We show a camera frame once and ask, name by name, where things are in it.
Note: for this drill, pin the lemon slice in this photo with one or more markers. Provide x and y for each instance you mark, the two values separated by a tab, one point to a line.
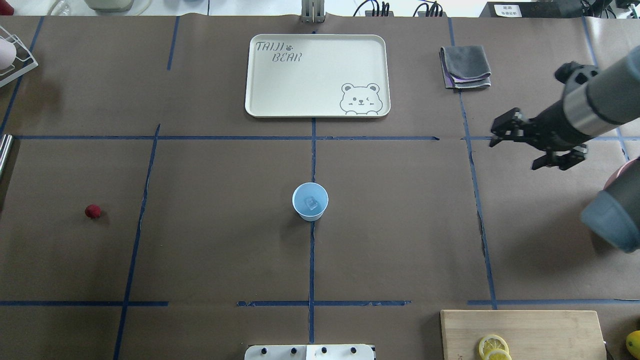
497	354
491	342

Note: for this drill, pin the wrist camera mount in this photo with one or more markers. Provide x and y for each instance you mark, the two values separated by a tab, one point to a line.
563	162

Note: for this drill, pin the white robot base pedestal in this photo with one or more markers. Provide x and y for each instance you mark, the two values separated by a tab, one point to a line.
349	351

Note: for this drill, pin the pink bowl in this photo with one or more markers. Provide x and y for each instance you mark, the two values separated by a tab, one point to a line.
612	177

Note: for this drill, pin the wooden cutting board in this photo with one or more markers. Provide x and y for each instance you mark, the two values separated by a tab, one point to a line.
529	334

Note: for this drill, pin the whole yellow lemon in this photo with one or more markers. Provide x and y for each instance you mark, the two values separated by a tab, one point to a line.
632	343

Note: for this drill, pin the grey folded cloth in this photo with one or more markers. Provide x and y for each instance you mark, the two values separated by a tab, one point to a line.
465	67

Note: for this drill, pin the cream bear tray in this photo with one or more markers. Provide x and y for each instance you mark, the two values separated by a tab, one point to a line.
317	75

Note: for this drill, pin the light blue cup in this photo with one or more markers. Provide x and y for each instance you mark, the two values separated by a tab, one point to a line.
305	190

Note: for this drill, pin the pink cup on rack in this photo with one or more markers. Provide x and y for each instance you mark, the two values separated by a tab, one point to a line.
8	52

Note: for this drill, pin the white cup rack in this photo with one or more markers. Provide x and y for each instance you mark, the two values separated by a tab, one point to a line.
23	62

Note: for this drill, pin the steel muddler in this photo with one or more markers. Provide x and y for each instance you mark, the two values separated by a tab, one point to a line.
5	148

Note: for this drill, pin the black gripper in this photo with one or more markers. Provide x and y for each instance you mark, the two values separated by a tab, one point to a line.
551	121

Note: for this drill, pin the red strawberry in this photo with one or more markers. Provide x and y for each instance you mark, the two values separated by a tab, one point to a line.
93	211

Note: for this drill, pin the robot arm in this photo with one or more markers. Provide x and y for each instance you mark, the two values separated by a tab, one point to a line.
593	102

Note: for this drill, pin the ice cube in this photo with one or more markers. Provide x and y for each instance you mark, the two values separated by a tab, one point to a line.
311	203

